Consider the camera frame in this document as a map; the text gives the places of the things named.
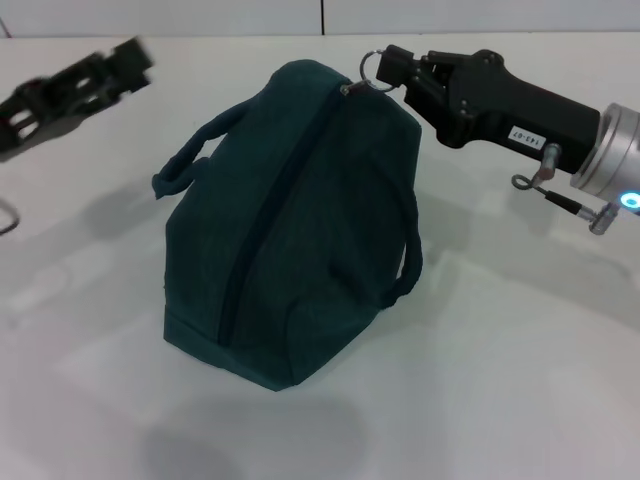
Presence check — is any dark teal insulated lunch bag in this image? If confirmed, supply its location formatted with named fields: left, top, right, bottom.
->
left=151, top=58, right=427, bottom=396

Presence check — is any right arm dark cable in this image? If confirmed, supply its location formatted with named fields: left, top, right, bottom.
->
left=509, top=141, right=625, bottom=236

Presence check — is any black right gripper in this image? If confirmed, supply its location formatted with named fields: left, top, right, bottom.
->
left=374, top=43, right=602, bottom=176

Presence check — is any metal zipper pull ring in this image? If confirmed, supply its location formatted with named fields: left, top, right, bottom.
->
left=338, top=46, right=402, bottom=97

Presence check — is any arm dark cable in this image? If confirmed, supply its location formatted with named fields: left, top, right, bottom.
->
left=509, top=141, right=625, bottom=236
left=0, top=198, right=21, bottom=235

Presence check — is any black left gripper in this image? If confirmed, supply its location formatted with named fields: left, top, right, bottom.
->
left=0, top=36, right=156, bottom=162

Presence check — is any left arm dark cable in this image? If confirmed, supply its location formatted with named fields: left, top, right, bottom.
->
left=0, top=198, right=21, bottom=235

